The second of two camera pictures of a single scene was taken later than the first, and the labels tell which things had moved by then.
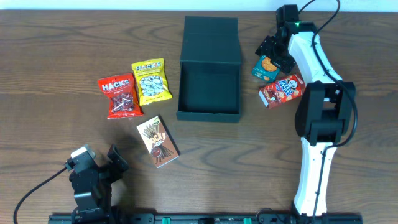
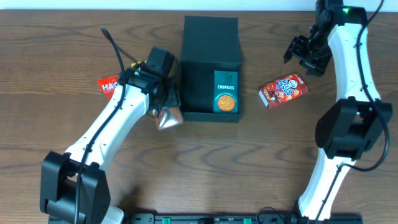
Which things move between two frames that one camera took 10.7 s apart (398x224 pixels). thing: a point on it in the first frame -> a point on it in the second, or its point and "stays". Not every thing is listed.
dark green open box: x=209 y=81 stays
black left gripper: x=119 y=162 -> x=175 y=98
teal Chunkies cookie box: x=265 y=70 -> x=226 y=92
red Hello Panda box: x=282 y=91 stays
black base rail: x=263 y=218 stays
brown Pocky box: x=158 y=141 -> x=169 y=117
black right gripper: x=265 y=45 -> x=316 y=68
